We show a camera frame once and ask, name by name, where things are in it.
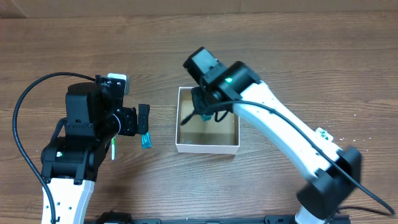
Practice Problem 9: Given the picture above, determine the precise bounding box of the blue mouthwash bottle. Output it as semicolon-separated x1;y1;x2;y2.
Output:
201;114;212;121

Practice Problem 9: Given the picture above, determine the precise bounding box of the small teal tube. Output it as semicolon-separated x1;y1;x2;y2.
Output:
141;132;152;149

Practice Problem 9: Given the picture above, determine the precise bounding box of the green white packet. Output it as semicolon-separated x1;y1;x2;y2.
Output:
315;127;334;142

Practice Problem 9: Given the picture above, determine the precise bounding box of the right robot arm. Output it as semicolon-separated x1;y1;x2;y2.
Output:
183;47;362;223

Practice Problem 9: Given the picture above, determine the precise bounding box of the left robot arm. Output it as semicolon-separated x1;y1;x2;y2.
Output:
41;81;150;223

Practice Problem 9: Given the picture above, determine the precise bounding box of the green white toothbrush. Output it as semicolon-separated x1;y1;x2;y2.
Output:
111;137;116;161

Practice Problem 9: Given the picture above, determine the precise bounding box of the white cardboard box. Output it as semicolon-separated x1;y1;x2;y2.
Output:
175;87;240;155

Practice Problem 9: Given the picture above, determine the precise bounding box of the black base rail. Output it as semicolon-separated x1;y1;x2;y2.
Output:
85;211;295;224

